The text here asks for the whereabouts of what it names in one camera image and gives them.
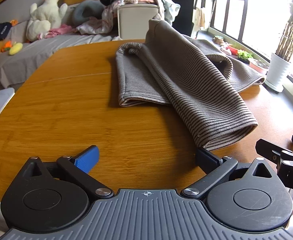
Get small green plant pot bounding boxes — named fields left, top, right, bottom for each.
left=237, top=50, right=253, bottom=63

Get yellow plush toy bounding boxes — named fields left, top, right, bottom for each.
left=9, top=42, right=24, bottom=56

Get pink bowl planter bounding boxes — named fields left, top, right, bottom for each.
left=248, top=58, right=269, bottom=75

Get pink figurines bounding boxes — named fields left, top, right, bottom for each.
left=220, top=42, right=233, bottom=55

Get white plush duck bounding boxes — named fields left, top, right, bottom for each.
left=26, top=0, right=68, bottom=42

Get pink cloth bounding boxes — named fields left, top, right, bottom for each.
left=38, top=24, right=78, bottom=39

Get beige hanging cloth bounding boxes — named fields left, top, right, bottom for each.
left=194, top=6, right=206, bottom=29

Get beige sofa armrest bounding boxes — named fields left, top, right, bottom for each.
left=117, top=3, right=162, bottom=40

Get grey neck pillow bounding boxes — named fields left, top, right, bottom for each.
left=71, top=0, right=104, bottom=27

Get white plant pot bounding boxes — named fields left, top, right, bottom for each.
left=265, top=52, right=291, bottom=93

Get black window frame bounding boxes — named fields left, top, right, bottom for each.
left=208, top=0, right=293, bottom=90

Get black cap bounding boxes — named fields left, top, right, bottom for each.
left=0, top=22, right=13, bottom=43

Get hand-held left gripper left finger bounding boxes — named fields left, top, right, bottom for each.
left=23, top=145, right=115, bottom=199

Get grey striped sweater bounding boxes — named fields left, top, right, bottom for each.
left=115, top=14, right=266, bottom=152

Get grey covered sofa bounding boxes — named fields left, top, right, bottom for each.
left=0, top=20, right=123, bottom=88

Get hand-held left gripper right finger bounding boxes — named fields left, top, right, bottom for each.
left=181, top=147, right=274, bottom=200

